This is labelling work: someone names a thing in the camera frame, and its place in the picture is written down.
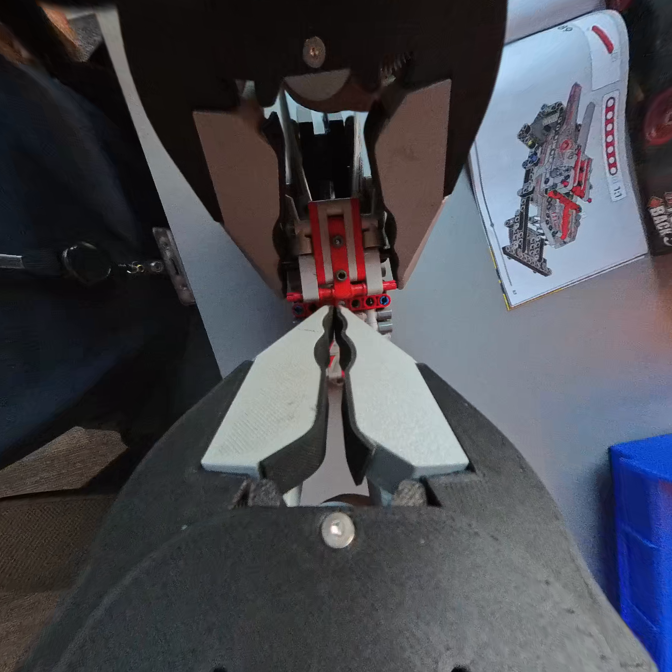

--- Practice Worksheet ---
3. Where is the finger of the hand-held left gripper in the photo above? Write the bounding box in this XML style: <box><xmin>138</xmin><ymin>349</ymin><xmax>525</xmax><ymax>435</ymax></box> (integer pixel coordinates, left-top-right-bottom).
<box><xmin>374</xmin><ymin>79</ymin><xmax>453</xmax><ymax>291</ymax></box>
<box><xmin>192</xmin><ymin>107</ymin><xmax>289</xmax><ymax>296</ymax></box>

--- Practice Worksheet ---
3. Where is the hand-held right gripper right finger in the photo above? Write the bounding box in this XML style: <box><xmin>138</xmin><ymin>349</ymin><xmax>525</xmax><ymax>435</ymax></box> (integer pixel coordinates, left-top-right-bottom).
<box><xmin>335</xmin><ymin>306</ymin><xmax>470</xmax><ymax>507</ymax></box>

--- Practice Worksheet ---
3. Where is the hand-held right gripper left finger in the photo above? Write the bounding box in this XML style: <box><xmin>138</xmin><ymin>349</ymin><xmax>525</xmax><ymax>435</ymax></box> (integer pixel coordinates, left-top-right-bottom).
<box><xmin>201</xmin><ymin>306</ymin><xmax>336</xmax><ymax>495</ymax></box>

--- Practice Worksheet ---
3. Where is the grey and red lego truck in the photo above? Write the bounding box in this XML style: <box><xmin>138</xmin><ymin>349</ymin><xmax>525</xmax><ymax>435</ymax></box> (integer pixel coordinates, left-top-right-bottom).
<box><xmin>262</xmin><ymin>89</ymin><xmax>401</xmax><ymax>386</ymax></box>

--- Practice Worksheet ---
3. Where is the red lego beam with holes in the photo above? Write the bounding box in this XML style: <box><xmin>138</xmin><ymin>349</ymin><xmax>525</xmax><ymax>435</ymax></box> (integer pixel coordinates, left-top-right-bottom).
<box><xmin>291</xmin><ymin>295</ymin><xmax>393</xmax><ymax>317</ymax></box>

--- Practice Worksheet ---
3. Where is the open lego instruction booklet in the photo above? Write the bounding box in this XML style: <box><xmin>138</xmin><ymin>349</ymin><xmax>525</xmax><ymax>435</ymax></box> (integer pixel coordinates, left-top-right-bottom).
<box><xmin>469</xmin><ymin>0</ymin><xmax>650</xmax><ymax>312</ymax></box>

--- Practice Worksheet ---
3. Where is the black lego set box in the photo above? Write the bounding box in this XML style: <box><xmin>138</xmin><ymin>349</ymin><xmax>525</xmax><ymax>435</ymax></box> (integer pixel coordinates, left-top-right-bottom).
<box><xmin>611</xmin><ymin>0</ymin><xmax>672</xmax><ymax>256</ymax></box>

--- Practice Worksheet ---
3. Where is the grey badge holder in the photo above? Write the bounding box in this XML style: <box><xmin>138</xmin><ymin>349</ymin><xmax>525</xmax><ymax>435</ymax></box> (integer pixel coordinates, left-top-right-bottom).
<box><xmin>152</xmin><ymin>227</ymin><xmax>196</xmax><ymax>306</ymax></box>

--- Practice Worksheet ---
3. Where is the blue plastic bin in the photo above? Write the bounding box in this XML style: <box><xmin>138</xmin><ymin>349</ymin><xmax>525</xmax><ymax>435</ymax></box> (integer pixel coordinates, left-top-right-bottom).
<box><xmin>609</xmin><ymin>433</ymin><xmax>672</xmax><ymax>672</ymax></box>

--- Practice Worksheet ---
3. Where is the black badge reel lanyard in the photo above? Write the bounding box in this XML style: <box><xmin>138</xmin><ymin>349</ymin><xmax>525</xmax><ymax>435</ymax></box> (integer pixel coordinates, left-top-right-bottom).
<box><xmin>0</xmin><ymin>240</ymin><xmax>166</xmax><ymax>287</ymax></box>

